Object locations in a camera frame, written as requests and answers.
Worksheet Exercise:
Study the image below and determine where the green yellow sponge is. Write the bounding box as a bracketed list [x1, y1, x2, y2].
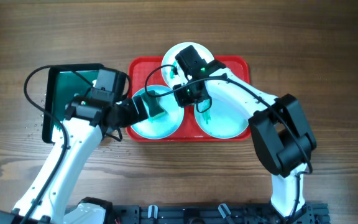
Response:
[141, 90, 166, 119]

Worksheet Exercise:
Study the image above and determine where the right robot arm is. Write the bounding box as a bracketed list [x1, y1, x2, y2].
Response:
[173, 43, 316, 221]

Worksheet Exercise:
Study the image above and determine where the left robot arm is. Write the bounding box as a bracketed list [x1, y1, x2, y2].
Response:
[0, 68, 148, 223]

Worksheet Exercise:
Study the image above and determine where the red plastic tray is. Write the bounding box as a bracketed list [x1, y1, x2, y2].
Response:
[126, 55, 251, 142]

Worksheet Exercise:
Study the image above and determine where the black water tray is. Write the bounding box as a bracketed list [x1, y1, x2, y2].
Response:
[41, 63, 105, 144]

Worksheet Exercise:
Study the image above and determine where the white plate at back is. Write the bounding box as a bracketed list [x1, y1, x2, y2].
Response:
[161, 42, 214, 88]

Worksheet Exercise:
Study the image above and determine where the light blue left plate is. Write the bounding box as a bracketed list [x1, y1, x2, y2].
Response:
[129, 93, 185, 140]

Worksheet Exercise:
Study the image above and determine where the light blue plate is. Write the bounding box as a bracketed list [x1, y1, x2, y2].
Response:
[194, 99, 248, 139]
[129, 93, 185, 140]

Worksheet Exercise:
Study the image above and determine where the light blue right plate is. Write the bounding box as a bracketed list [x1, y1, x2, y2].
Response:
[194, 99, 248, 139]

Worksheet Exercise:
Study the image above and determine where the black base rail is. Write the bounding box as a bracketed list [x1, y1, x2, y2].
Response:
[67, 196, 331, 224]

